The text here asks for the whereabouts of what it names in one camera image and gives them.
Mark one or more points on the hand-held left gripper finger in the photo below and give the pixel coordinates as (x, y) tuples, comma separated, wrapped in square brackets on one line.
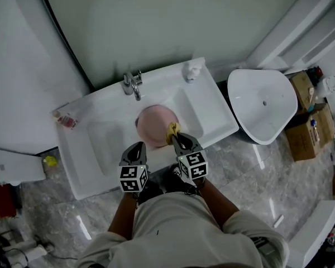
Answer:
[(143, 153), (127, 155)]

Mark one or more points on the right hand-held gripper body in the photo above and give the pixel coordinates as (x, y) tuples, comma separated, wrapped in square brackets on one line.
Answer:
[(194, 165)]

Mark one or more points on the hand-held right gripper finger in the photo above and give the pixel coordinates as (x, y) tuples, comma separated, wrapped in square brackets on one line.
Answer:
[(194, 145), (177, 148)]

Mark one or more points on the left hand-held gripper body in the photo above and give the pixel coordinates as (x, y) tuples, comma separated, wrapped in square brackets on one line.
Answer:
[(132, 177)]

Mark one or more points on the yellow cloth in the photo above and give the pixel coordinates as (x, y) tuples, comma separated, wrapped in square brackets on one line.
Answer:
[(173, 130)]

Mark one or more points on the big pink plate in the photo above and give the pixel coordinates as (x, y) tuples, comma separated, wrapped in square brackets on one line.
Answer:
[(153, 124)]

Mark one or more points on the person's left forearm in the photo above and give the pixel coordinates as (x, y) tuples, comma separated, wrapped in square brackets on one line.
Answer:
[(123, 216)]

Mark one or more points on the person's right forearm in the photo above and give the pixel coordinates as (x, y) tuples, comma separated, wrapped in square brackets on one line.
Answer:
[(217, 205)]

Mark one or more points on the person's black white shoe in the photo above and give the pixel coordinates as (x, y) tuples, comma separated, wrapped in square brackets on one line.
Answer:
[(178, 172)]

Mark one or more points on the white vanity cabinet with sink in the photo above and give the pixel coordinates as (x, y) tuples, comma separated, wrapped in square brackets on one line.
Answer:
[(100, 149)]

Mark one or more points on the person's white shirt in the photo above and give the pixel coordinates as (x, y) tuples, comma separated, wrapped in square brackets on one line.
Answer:
[(184, 233)]

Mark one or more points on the chrome faucet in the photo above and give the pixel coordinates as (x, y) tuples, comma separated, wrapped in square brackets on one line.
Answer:
[(131, 85)]

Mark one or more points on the pink label bottle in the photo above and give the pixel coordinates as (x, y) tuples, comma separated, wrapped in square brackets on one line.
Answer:
[(66, 119)]

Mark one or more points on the white pump soap dispenser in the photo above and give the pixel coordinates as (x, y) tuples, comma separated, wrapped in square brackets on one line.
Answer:
[(192, 71)]

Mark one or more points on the yellow floor object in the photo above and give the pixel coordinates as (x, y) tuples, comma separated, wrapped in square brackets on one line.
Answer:
[(50, 160)]

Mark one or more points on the white freestanding bathtub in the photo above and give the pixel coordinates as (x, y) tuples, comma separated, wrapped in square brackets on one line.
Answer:
[(259, 105)]

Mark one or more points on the white power strip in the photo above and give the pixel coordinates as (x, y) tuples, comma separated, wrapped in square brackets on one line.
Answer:
[(278, 221)]

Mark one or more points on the white rectangular sink basin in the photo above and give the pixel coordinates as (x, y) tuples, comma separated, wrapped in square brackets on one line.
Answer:
[(16, 165)]

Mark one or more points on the teal bottle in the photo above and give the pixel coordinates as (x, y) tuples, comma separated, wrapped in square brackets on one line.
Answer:
[(311, 108)]

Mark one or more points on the white brush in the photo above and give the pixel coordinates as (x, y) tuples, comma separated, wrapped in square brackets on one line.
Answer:
[(311, 91)]

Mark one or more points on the red box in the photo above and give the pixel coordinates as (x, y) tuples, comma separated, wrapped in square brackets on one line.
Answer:
[(1, 200)]

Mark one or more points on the white rectangular bathtub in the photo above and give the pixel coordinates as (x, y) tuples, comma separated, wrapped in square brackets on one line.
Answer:
[(315, 233)]

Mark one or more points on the red black vacuum cleaner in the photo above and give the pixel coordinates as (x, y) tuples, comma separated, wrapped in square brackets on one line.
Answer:
[(315, 72)]

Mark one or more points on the large wall mirror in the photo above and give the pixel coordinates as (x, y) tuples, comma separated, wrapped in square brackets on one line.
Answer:
[(156, 24)]

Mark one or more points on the white window frame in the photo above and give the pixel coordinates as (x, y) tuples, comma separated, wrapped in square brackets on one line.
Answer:
[(296, 24)]

